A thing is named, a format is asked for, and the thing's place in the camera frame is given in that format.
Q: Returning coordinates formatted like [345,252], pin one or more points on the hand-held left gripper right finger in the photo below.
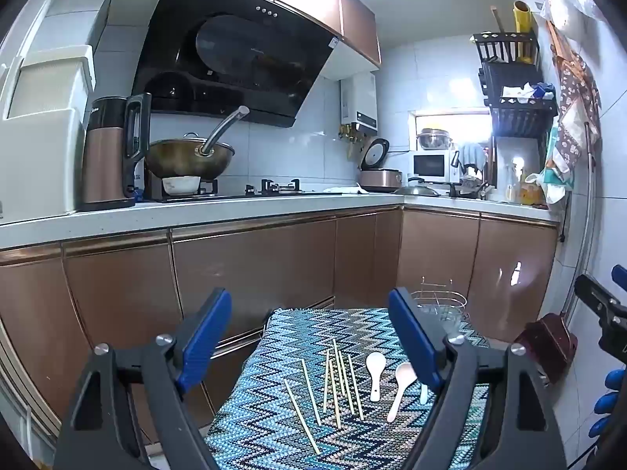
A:
[415,342]

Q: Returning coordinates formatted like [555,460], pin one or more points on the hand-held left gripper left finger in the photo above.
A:
[205,340]

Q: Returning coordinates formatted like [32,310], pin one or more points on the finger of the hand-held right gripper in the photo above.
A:
[610,320]

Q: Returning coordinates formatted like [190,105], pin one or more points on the white ceramic spoon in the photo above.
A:
[375,364]

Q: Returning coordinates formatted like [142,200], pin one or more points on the small white spoon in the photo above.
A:
[423,394]

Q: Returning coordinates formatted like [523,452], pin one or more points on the row of wooden chopsticks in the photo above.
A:
[336,401]

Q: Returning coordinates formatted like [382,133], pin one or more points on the person's right hand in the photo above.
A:
[610,401]

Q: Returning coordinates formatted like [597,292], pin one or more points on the red dustpan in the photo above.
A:
[548,347]

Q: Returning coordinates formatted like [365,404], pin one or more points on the blue zigzag woven mat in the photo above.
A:
[274,347]

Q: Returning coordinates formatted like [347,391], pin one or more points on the copper lower cabinets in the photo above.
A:
[245,269]

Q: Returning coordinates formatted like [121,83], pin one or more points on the copper cabinets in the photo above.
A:
[245,269]
[343,5]

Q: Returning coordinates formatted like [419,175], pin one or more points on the steel pipe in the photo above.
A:
[585,215]

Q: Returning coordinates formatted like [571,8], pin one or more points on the orange jar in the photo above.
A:
[529,195]

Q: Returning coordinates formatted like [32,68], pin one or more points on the steel pan lid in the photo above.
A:
[416,189]

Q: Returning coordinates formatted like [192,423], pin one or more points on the white green plastic bag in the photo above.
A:
[556,176]

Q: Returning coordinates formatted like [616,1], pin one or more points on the white bowl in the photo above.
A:
[181,185]

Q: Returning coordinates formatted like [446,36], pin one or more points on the black gas stove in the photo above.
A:
[274,188]

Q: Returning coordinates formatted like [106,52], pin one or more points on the clear glass bottle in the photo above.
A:
[513,183]

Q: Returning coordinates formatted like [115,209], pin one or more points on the white cloth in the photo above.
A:
[345,189]

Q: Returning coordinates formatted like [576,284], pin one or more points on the copper rice cooker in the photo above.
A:
[379,174]

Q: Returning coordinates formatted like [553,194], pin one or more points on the white microwave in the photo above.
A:
[431,166]

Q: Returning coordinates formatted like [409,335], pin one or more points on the grey blue towel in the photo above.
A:
[472,154]

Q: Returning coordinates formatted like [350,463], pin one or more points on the steel pot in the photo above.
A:
[434,139]

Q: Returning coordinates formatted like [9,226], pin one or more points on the copper black kettle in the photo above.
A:
[105,161]

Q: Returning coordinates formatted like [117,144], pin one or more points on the brass gas valves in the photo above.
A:
[350,133]

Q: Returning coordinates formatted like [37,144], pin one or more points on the black shelf rack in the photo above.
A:
[519,117]

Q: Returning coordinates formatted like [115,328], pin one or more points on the window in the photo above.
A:
[460,122]

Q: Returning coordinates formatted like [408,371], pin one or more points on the brown patterned apron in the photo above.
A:
[575,98]

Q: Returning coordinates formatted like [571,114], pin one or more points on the white water heater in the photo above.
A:
[360,98]

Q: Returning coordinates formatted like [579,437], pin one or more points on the white countertop appliance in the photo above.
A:
[44,132]

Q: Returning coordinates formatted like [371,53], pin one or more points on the black range hood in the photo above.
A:
[235,54]

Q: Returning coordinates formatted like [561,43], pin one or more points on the yellow roll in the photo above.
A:
[523,29]

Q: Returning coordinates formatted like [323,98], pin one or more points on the copper upper cabinets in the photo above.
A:
[343,5]

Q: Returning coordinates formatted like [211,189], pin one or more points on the grey white box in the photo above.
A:
[73,14]

